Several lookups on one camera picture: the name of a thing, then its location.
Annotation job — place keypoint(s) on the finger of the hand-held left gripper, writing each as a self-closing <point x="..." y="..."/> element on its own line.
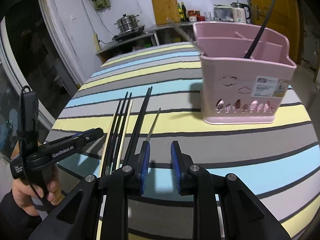
<point x="93" y="133"/>

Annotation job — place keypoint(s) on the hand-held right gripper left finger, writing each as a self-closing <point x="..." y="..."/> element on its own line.
<point x="145" y="170"/>

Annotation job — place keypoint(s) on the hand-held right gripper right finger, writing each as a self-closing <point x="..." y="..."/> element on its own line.
<point x="176" y="170"/>

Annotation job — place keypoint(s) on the black chopstick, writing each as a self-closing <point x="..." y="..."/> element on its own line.
<point x="138" y="120"/>
<point x="262" y="27"/>
<point x="123" y="130"/>
<point x="119" y="130"/>
<point x="142" y="120"/>
<point x="113" y="135"/>

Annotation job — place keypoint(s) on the pink plastic utensil holder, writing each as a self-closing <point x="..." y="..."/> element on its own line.
<point x="225" y="100"/>

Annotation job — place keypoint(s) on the person's left forearm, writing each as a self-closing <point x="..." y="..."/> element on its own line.
<point x="15" y="225"/>

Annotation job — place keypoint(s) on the person's left hand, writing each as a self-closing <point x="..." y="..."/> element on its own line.
<point x="25" y="197"/>

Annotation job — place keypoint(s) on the cream chopstick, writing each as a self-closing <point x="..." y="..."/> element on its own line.
<point x="124" y="142"/>

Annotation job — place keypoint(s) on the metal chopstick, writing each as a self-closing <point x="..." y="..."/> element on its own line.
<point x="153" y="125"/>

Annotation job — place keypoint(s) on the striped tablecloth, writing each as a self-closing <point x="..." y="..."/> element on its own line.
<point x="225" y="142"/>

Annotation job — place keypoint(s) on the low steel shelf rack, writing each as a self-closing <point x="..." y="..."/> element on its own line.
<point x="120" y="46"/>

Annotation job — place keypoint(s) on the black induction cooker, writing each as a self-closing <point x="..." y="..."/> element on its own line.
<point x="130" y="35"/>

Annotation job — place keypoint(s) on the steel steamer pot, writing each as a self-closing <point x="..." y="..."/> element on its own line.
<point x="127" y="22"/>

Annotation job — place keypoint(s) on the steel kitchen table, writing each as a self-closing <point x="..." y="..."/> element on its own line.
<point x="162" y="27"/>

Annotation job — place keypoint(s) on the transparent plastic chopstick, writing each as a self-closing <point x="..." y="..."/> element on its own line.
<point x="180" y="30"/>

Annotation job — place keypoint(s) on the wooden cutting board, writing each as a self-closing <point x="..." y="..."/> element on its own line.
<point x="165" y="8"/>

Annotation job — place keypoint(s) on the cooking oil bottle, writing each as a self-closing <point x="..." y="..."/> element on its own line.
<point x="179" y="12"/>

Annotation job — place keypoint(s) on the dark sauce bottle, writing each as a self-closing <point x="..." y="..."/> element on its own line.
<point x="184" y="11"/>

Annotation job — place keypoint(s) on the red lid jar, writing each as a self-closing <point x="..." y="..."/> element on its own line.
<point x="192" y="15"/>

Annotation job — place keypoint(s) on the drinking glass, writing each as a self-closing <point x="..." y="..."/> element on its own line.
<point x="208" y="16"/>

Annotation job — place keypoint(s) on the grey plastic container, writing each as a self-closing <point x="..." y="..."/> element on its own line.
<point x="221" y="13"/>

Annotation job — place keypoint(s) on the white electric kettle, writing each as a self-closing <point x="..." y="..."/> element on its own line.
<point x="238" y="13"/>

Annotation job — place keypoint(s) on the yellow wooden door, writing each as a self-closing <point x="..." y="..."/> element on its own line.
<point x="272" y="25"/>

